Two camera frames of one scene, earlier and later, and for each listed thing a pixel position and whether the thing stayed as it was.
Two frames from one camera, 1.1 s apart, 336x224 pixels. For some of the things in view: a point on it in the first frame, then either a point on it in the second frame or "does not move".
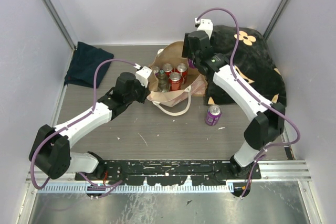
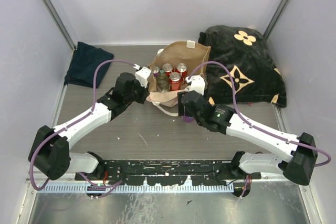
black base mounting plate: (170, 172) does not move
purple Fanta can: (190, 62) → (188, 119)
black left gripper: (146, 92) does not move
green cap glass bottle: (162, 84) does not move
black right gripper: (186, 52) → (181, 106)
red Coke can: (167, 68) does not move
